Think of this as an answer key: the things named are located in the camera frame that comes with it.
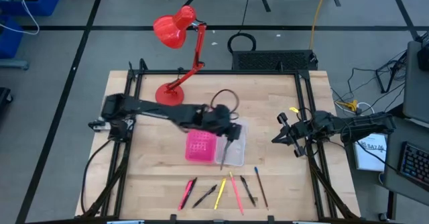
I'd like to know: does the pink and black pen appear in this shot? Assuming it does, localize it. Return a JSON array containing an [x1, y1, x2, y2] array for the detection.
[[178, 179, 194, 212]]

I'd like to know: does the grey desk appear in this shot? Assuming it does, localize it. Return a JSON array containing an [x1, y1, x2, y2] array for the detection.
[[402, 40, 429, 124]]

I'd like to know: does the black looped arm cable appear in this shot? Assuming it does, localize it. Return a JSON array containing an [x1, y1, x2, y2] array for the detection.
[[210, 89, 241, 121]]

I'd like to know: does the clear plastic supply box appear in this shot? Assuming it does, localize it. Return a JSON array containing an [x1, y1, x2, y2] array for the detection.
[[214, 121, 249, 168]]

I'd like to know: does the black coiled floor cable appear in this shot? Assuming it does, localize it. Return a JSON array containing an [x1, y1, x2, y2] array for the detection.
[[227, 0, 258, 54]]

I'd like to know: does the pink coloured pencil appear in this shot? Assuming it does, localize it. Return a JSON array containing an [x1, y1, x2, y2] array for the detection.
[[228, 170, 245, 216]]

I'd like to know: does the backlit black keyboard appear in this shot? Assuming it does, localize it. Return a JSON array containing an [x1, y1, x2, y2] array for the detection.
[[397, 141, 429, 192]]

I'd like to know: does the yellow hanging cable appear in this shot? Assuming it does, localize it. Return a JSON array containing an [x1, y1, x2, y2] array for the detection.
[[308, 0, 331, 51]]

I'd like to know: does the yellow highlighter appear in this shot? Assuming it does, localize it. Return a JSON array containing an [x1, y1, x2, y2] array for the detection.
[[213, 177, 227, 211]]

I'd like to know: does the grey cart base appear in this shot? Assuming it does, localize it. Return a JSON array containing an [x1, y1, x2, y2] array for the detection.
[[0, 58, 31, 72]]

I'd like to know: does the small blue storage bin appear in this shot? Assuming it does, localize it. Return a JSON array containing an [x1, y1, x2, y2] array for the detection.
[[0, 15, 25, 60]]

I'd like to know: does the dark desk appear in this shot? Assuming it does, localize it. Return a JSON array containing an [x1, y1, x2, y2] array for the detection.
[[383, 115, 429, 199]]

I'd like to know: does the black desk device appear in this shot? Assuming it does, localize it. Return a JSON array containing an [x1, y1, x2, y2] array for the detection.
[[416, 32, 429, 72]]

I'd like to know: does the red desk lamp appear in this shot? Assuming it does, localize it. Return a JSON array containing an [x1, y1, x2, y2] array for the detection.
[[153, 5, 208, 107]]

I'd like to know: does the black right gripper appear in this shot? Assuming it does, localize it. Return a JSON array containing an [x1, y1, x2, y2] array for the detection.
[[271, 112, 316, 159]]

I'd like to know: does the black Pilot G-2 pen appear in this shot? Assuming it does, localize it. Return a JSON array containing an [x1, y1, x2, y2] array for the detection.
[[192, 184, 219, 209]]

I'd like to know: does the large blue storage bin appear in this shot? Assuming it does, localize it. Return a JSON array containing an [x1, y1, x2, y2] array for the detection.
[[0, 0, 62, 17]]

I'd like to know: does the pink plastic basket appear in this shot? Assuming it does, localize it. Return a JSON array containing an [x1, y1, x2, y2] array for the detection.
[[184, 129, 219, 165]]

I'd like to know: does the black perforated computer case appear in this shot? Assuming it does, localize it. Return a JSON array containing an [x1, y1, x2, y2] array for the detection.
[[231, 49, 320, 72]]

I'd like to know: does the black power cable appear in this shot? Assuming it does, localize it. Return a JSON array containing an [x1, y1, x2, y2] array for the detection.
[[80, 137, 114, 215]]

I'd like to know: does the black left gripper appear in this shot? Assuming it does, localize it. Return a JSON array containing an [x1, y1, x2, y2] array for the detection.
[[214, 114, 243, 148]]

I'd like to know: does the brown pencil with blue cap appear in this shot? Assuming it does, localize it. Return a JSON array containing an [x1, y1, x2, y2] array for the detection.
[[253, 166, 270, 212]]

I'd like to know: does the white printed booklet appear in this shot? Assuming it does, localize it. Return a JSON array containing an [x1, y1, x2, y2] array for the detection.
[[353, 133, 388, 173]]

